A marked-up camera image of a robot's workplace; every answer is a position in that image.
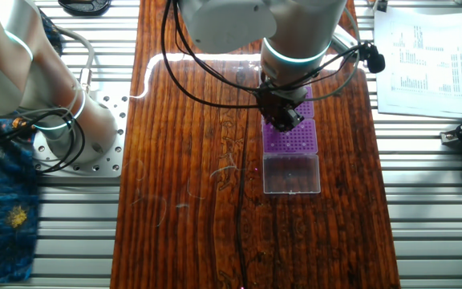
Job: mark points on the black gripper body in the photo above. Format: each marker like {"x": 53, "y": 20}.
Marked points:
{"x": 281, "y": 102}

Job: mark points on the black C-clamp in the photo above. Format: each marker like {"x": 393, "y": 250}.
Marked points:
{"x": 84, "y": 8}

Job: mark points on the white printed paper sheet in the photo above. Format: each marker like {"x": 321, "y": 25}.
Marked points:
{"x": 423, "y": 60}

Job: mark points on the brown wooden board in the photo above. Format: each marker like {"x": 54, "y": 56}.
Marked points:
{"x": 175, "y": 200}

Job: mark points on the blue patterned cloth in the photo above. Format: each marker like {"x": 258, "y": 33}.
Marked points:
{"x": 2, "y": 225}

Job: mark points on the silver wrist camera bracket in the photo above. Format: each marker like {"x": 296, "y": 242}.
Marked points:
{"x": 345, "y": 38}

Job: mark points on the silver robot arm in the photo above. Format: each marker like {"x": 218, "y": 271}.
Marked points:
{"x": 14, "y": 80}

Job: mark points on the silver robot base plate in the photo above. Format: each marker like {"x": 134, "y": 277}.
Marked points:
{"x": 110, "y": 160}

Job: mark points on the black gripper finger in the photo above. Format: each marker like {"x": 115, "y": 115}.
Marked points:
{"x": 294, "y": 118}
{"x": 275, "y": 122}

